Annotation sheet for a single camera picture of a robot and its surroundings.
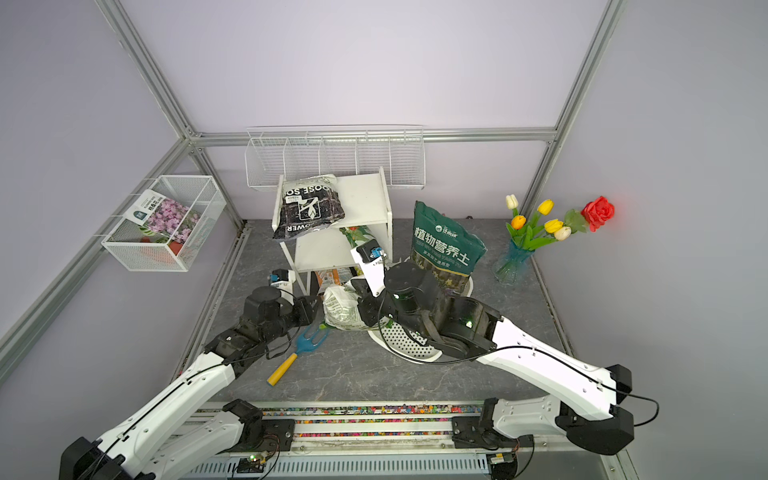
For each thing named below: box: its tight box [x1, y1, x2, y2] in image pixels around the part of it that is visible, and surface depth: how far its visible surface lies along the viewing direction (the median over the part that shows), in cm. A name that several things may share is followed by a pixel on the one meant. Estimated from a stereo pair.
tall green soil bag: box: [411, 200, 487, 294], surface depth 81 cm
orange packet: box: [314, 267, 354, 295], surface depth 98 cm
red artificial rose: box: [581, 196, 615, 233], surface depth 73 cm
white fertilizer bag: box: [323, 285, 365, 330], surface depth 62 cm
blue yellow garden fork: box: [267, 324, 330, 387], surface depth 86 cm
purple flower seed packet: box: [124, 189, 201, 243], surface depth 75 cm
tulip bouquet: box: [505, 194, 572, 252], surface depth 86 cm
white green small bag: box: [339, 225, 375, 248], surface depth 85 cm
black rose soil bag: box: [272, 174, 346, 241], surface depth 74 cm
